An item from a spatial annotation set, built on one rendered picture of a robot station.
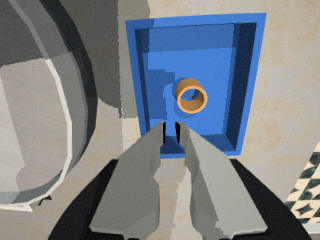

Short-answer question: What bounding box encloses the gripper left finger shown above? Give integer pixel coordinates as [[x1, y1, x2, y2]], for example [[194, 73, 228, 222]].
[[47, 121, 166, 240]]

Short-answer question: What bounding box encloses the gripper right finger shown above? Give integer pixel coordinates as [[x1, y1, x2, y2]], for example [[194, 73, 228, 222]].
[[175, 121, 312, 240]]

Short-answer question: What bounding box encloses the blue plastic crate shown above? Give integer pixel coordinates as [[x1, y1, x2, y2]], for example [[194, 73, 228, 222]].
[[125, 13, 267, 159]]

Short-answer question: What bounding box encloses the bronze bushing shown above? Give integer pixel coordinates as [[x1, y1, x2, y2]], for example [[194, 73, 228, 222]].
[[176, 78, 207, 113]]

